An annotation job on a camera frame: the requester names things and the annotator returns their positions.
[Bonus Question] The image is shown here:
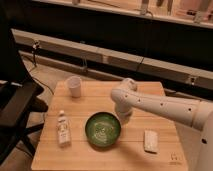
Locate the black cable on floor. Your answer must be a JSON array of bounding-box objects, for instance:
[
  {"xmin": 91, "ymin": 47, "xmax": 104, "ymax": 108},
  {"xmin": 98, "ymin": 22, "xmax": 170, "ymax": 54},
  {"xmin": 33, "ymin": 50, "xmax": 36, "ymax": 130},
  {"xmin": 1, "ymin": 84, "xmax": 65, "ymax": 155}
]
[{"xmin": 21, "ymin": 42, "xmax": 55, "ymax": 96}]

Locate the green ceramic bowl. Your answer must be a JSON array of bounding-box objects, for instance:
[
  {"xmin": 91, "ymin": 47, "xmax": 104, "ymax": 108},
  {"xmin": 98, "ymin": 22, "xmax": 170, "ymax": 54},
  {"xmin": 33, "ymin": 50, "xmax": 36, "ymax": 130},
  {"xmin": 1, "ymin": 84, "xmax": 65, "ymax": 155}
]
[{"xmin": 85, "ymin": 112, "xmax": 121, "ymax": 148}]

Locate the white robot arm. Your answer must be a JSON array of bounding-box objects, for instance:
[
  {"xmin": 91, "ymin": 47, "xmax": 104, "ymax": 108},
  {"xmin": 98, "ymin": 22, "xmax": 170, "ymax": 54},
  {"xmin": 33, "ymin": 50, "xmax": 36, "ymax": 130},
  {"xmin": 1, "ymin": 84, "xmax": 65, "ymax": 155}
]
[{"xmin": 111, "ymin": 78, "xmax": 213, "ymax": 171}]

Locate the black office chair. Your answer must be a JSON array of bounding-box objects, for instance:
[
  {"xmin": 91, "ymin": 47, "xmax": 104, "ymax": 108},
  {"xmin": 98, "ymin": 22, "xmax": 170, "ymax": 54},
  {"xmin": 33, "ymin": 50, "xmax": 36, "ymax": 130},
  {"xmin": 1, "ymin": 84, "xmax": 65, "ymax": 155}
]
[{"xmin": 0, "ymin": 4, "xmax": 48, "ymax": 165}]

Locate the small white plastic bottle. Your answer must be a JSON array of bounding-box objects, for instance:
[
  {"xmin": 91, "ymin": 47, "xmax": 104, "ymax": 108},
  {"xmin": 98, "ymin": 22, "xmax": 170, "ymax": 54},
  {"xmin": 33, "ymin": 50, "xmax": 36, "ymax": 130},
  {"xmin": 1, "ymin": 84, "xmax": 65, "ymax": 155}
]
[{"xmin": 57, "ymin": 110, "xmax": 71, "ymax": 147}]

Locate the black hanging cable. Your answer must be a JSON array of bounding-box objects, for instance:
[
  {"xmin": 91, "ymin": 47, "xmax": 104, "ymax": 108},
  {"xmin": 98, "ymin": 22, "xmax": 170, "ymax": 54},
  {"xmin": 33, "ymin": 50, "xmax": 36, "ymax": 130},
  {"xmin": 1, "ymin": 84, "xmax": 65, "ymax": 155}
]
[{"xmin": 134, "ymin": 9, "xmax": 155, "ymax": 73}]

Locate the white rectangular sponge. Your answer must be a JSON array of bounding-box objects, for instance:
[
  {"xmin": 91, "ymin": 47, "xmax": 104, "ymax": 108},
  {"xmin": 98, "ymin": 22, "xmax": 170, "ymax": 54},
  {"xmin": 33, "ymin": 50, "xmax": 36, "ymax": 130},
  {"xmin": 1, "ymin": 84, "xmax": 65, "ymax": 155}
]
[{"xmin": 144, "ymin": 130, "xmax": 158, "ymax": 153}]

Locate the white paper cup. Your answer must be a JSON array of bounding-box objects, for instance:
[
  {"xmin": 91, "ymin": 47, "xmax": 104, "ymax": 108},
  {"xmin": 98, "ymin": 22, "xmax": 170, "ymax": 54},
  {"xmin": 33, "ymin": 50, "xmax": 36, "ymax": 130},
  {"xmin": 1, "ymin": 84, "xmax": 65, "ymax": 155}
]
[{"xmin": 67, "ymin": 76, "xmax": 81, "ymax": 98}]

